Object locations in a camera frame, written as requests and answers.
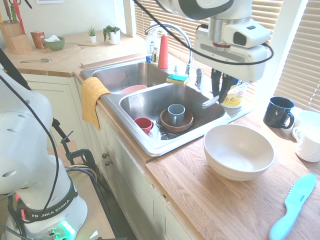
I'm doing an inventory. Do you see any red spray bottle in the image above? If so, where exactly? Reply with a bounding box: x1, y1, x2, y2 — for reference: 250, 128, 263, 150
146, 24, 171, 70

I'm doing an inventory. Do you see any small plant white pot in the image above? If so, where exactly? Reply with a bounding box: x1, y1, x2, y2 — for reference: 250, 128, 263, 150
86, 26, 98, 44

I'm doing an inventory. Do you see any wooden knife block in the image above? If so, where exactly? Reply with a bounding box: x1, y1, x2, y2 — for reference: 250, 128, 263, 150
0, 19, 33, 55

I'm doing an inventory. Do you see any pink bowl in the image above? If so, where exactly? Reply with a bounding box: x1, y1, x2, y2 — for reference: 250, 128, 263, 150
119, 84, 148, 95

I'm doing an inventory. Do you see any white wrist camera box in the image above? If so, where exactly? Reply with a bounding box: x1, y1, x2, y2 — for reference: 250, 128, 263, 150
223, 19, 272, 49

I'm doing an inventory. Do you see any navy blue mug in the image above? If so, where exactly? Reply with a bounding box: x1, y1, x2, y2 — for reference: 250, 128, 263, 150
262, 96, 296, 130

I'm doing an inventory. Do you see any yellow green sponge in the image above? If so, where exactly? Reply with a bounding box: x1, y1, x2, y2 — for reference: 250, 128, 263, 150
166, 73, 189, 85

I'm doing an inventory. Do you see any metal spoon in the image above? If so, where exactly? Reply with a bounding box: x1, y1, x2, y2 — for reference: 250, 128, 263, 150
19, 58, 53, 64

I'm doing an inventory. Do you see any red cup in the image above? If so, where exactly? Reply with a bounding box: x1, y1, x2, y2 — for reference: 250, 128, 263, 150
134, 116, 154, 135

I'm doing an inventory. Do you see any stainless steel double sink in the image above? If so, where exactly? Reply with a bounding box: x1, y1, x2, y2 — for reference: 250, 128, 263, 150
79, 61, 253, 158

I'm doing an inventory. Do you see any clear soap dispenser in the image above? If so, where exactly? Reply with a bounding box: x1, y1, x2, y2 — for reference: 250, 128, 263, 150
147, 37, 157, 55

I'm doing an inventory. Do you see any white wipes canister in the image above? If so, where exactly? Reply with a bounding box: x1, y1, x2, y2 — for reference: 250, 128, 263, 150
221, 77, 250, 110

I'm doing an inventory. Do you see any orange box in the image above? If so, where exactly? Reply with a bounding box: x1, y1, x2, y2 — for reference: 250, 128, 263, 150
30, 31, 46, 49

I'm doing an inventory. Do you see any chrome gooseneck faucet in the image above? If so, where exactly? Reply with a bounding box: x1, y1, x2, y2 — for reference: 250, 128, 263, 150
144, 21, 195, 78

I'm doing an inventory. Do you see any teal plastic knife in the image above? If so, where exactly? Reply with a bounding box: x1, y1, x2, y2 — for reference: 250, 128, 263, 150
268, 173, 317, 240

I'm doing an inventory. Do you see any trailing plant white pot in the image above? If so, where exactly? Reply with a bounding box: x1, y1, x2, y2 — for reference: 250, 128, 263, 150
102, 24, 122, 45

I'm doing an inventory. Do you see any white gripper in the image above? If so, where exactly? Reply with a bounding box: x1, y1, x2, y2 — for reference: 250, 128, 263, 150
193, 24, 270, 104

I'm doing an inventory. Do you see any brown wooden bowl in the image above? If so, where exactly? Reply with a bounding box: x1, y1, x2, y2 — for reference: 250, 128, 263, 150
159, 107, 195, 133

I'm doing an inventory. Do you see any white ceramic bowl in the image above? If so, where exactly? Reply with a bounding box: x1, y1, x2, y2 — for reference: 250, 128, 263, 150
203, 124, 276, 182

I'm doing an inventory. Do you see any red handled utensil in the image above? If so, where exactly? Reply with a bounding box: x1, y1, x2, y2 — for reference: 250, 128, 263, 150
9, 0, 27, 35

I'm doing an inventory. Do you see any grey mug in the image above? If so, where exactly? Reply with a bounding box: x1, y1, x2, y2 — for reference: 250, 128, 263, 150
167, 103, 186, 126

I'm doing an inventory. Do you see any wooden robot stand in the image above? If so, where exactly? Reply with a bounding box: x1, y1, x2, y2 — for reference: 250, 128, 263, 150
47, 141, 116, 240

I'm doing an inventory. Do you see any black clamp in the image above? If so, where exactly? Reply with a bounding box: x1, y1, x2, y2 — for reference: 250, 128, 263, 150
51, 117, 98, 176

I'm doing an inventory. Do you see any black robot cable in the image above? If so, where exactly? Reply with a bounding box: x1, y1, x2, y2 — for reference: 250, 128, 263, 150
132, 0, 275, 67

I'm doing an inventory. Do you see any chrome sink sprayer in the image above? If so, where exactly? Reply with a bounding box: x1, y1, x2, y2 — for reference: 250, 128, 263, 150
194, 66, 205, 87

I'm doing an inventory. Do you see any yellow dish towel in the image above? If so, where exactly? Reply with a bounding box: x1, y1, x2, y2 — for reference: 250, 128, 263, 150
80, 76, 112, 131

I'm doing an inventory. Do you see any metal drain strainer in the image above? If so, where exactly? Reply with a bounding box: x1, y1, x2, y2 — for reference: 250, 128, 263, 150
159, 131, 180, 141

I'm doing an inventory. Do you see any green bowl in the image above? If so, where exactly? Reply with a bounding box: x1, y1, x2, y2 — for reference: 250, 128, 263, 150
44, 36, 66, 51

